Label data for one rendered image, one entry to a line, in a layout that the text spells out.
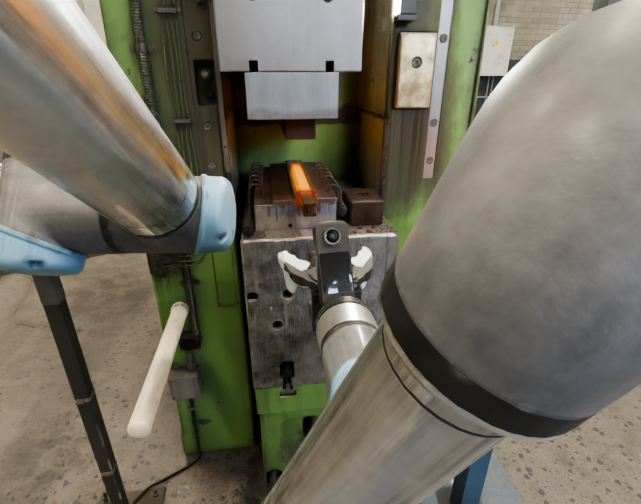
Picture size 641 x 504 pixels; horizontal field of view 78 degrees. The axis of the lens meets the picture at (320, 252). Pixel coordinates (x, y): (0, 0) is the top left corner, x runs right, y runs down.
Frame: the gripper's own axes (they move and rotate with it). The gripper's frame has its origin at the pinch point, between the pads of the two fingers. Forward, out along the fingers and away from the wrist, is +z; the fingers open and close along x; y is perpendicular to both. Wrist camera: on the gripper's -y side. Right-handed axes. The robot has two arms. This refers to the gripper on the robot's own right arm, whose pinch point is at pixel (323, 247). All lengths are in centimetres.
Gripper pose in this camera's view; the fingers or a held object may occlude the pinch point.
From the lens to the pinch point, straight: 67.4
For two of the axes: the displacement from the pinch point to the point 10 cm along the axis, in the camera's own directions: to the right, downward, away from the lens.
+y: 0.0, 9.1, 4.1
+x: 9.9, -0.5, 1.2
